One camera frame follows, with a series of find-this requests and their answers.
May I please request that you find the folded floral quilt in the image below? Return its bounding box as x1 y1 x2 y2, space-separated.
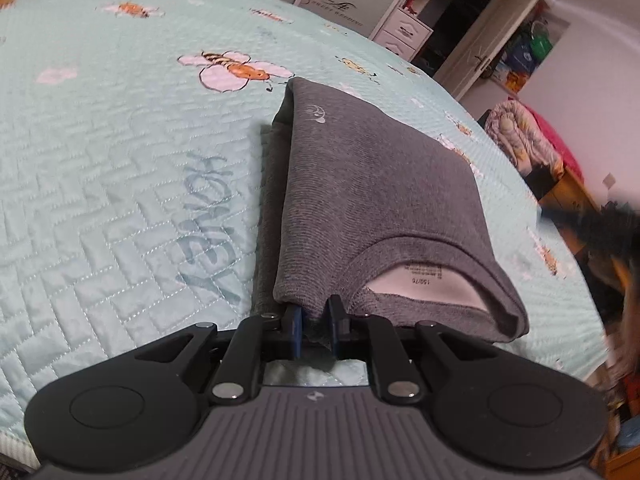
482 101 563 173

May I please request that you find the white drawer cabinet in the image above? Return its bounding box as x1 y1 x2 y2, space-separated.
372 7 434 61

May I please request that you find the blue bag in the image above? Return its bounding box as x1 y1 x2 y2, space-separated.
509 35 538 73

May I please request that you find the grey knit sweater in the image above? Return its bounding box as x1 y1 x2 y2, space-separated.
252 76 531 376

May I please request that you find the white door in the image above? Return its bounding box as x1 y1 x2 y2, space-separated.
435 0 543 101

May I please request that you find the green plastic bag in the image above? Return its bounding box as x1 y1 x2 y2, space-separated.
530 22 553 58

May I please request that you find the teal bee-print bedspread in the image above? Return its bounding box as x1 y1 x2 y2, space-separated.
0 0 608 456

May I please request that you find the black chair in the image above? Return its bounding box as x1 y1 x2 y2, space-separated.
527 165 566 198

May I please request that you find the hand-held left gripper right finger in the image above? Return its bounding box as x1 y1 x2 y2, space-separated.
326 296 501 406

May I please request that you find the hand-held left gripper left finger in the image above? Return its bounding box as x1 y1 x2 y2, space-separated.
132 305 306 407

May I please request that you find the red blanket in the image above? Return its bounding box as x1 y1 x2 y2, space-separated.
525 107 585 181

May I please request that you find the wooden bedside cabinet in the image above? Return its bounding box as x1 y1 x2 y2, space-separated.
542 167 603 216

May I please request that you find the wooden furniture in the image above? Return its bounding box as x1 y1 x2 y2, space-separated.
602 440 640 480

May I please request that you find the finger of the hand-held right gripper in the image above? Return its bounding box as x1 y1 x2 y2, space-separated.
539 204 587 233

